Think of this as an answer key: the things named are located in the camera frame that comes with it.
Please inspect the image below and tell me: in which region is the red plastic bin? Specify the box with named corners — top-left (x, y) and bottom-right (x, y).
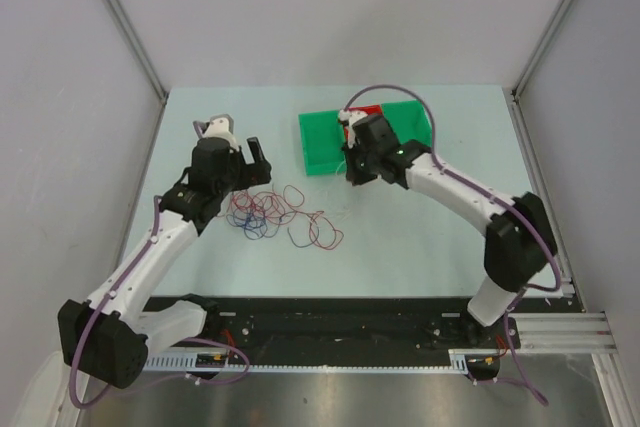
top-left (349, 105), bottom-right (383, 115)

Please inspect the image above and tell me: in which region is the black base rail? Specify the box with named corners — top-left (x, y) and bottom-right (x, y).
top-left (139, 295), bottom-right (586, 366)

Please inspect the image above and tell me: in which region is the left aluminium frame post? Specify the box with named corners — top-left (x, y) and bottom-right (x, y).
top-left (102, 0), bottom-right (168, 105)

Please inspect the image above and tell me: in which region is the green plastic bin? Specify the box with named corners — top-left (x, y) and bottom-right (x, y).
top-left (381, 100), bottom-right (432, 147)
top-left (298, 110), bottom-right (346, 176)

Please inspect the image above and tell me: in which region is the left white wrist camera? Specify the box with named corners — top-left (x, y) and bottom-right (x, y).
top-left (200, 114), bottom-right (239, 151)

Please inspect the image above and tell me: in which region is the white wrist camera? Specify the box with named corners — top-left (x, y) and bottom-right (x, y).
top-left (338, 109), bottom-right (368, 149)
top-left (200, 114), bottom-right (239, 151)

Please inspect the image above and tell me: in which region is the right aluminium frame post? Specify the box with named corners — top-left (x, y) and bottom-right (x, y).
top-left (510, 0), bottom-right (606, 98)

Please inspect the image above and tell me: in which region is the right aluminium base profile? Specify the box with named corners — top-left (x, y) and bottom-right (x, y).
top-left (504, 310), bottom-right (619, 354)

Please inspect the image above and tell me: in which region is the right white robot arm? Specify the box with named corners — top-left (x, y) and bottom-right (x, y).
top-left (338, 110), bottom-right (557, 348)

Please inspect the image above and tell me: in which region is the right green plastic bin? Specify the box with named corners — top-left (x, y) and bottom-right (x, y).
top-left (381, 100), bottom-right (432, 147)

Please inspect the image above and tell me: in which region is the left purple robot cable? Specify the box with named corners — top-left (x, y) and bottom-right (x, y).
top-left (67, 119), bottom-right (251, 409)

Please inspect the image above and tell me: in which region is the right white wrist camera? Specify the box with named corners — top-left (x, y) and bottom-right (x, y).
top-left (338, 109), bottom-right (368, 149)

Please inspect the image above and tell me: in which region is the aluminium frame post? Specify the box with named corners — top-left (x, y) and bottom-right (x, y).
top-left (102, 0), bottom-right (168, 105)
top-left (510, 0), bottom-right (606, 98)

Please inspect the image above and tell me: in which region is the blue thin wire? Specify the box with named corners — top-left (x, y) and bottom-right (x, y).
top-left (225, 206), bottom-right (321, 248)

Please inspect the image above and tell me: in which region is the left green plastic bin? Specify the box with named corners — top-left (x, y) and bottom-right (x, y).
top-left (298, 110), bottom-right (346, 176)

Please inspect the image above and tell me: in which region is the slotted grey cable duct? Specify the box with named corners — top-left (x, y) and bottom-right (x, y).
top-left (143, 349), bottom-right (468, 375)

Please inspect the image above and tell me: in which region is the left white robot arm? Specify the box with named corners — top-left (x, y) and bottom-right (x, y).
top-left (58, 136), bottom-right (272, 389)

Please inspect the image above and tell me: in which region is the red thin wire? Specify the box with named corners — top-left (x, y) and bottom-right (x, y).
top-left (224, 184), bottom-right (346, 252)

